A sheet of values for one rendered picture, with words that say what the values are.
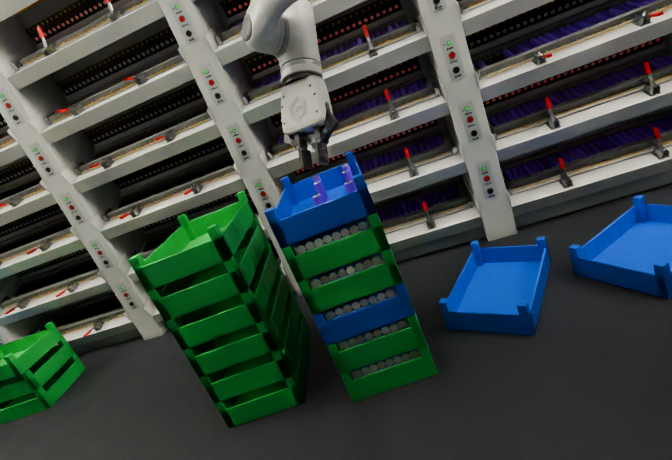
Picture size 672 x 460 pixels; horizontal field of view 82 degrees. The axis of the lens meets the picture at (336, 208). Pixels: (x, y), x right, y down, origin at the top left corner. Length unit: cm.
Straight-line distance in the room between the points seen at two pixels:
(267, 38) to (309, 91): 12
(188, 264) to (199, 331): 16
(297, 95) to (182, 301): 50
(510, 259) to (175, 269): 90
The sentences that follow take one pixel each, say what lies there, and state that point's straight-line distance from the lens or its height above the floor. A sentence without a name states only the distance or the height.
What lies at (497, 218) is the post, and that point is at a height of 7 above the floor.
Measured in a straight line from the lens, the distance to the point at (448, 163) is 129.
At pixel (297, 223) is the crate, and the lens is 75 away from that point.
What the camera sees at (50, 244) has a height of 50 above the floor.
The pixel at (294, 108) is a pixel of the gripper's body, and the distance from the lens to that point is 80.
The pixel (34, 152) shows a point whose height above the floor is 82.
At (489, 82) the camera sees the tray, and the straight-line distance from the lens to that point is 128.
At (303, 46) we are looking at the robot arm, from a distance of 82.
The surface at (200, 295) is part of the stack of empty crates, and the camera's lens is 91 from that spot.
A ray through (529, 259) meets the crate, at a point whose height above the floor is 1.
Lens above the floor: 64
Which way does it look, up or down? 16 degrees down
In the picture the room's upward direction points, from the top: 22 degrees counter-clockwise
